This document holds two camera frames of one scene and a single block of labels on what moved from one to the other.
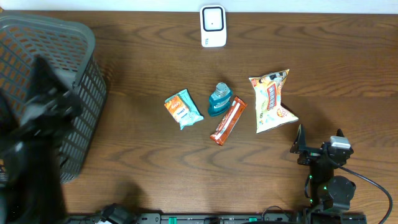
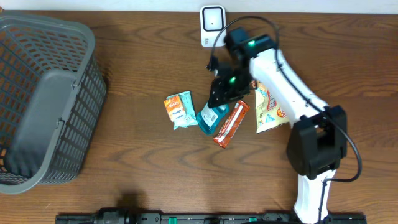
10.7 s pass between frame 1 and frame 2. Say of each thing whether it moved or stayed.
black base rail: stayed
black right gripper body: moved
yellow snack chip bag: stayed
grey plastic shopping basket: stayed
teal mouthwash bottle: moved
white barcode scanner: stayed
